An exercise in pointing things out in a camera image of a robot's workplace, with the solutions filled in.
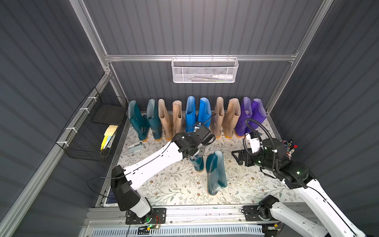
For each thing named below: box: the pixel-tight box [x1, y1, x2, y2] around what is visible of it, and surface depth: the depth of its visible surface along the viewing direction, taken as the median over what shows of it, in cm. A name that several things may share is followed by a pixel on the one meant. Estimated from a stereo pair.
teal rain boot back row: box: [146, 98, 163, 141], surface depth 88 cm
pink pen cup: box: [282, 139, 299, 157], surface depth 86 cm
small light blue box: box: [127, 140, 144, 153], surface depth 100 cm
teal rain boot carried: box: [128, 99, 151, 143], surface depth 89 cm
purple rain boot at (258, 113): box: [245, 98, 268, 133], surface depth 87 cm
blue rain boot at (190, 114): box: [185, 95, 196, 133], surface depth 91 cm
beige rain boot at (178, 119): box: [172, 100, 185, 135], surface depth 91 cm
